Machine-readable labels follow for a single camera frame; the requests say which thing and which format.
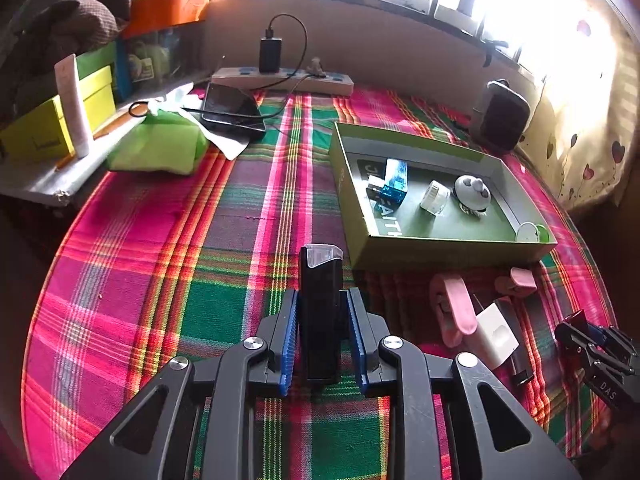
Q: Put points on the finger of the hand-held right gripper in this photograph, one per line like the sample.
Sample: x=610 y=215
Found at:
x=620 y=345
x=575 y=340

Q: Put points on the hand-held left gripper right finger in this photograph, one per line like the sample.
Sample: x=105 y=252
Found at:
x=357 y=345

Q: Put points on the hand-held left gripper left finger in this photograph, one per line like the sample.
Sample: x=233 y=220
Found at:
x=289 y=345

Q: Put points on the small black rectangular device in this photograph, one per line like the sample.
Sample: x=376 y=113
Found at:
x=320 y=320

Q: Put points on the pink hair clip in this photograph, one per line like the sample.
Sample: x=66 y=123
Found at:
x=520 y=280
x=457 y=310

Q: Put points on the green cardboard box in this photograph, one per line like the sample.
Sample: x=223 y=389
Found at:
x=440 y=255

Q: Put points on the grey black handheld device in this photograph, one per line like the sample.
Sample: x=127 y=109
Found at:
x=522 y=366

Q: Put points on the white charger adapter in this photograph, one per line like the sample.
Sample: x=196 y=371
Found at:
x=495 y=332

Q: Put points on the pink green plaid blanket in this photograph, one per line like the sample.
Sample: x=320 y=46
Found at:
x=175 y=260

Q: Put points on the white round jar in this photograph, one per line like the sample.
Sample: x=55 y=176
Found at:
x=435 y=197

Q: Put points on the blue transparent electronic module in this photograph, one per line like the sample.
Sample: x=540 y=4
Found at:
x=395 y=180

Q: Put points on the white panda massager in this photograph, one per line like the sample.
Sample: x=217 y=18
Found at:
x=472 y=195

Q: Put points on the white paper sheet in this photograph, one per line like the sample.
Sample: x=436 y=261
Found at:
x=227 y=142

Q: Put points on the cream heart print curtain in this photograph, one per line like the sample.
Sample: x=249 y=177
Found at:
x=590 y=110

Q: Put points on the black space heater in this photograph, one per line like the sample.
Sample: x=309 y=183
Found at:
x=500 y=117

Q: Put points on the green cloth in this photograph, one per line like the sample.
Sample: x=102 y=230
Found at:
x=155 y=147

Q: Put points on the black smartphone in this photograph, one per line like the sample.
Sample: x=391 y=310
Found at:
x=232 y=107

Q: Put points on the white power strip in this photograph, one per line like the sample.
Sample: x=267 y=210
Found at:
x=280 y=82

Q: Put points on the white plug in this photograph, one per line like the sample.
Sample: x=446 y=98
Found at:
x=316 y=66

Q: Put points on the black charger adapter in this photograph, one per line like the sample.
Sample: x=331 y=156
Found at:
x=270 y=55

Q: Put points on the clear plastic container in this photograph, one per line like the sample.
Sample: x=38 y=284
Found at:
x=160 y=57

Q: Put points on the white tube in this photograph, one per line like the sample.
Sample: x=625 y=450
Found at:
x=75 y=105

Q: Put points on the yellow cardboard box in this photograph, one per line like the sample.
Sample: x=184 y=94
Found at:
x=40 y=132

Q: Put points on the green storage box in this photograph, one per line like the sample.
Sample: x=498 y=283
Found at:
x=95 y=57

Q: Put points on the orange plastic tray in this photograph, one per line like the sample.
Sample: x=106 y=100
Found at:
x=165 y=10

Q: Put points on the brown cloth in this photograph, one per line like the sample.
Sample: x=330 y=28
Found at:
x=65 y=22

